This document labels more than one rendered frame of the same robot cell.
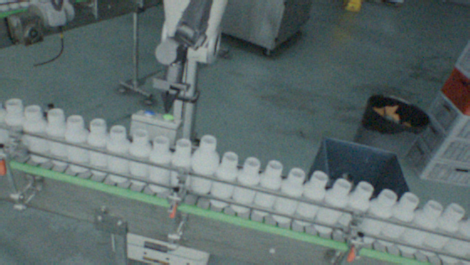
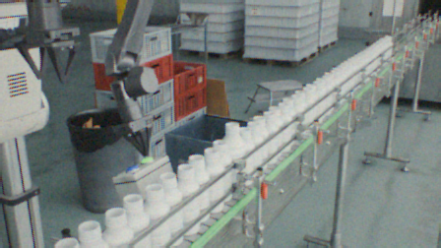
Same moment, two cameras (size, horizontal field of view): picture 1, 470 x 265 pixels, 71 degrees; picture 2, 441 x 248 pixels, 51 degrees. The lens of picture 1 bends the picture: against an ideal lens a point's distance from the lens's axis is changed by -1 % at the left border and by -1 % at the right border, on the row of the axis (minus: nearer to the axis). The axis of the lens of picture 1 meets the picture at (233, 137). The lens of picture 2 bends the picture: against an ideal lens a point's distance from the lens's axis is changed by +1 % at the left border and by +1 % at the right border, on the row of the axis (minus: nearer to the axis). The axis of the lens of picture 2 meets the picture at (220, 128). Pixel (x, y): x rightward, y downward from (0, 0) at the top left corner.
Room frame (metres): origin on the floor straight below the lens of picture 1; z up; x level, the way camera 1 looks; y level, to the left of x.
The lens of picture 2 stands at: (0.16, 1.10, 1.59)
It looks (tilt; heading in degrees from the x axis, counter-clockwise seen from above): 19 degrees down; 297
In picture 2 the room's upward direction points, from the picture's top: straight up
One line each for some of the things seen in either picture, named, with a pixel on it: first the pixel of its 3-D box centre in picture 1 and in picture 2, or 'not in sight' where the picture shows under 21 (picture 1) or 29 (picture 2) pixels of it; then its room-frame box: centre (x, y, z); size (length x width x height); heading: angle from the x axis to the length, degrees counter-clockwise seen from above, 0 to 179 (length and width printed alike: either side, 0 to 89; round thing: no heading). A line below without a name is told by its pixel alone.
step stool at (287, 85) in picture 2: not in sight; (275, 99); (1.85, -3.52, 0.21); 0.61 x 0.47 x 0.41; 141
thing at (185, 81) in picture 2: not in sight; (174, 79); (2.60, -2.64, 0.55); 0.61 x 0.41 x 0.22; 90
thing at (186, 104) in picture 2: not in sight; (174, 99); (2.60, -2.63, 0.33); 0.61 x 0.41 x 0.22; 90
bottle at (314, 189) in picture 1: (310, 198); (273, 132); (0.65, -0.24, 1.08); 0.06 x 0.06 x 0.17
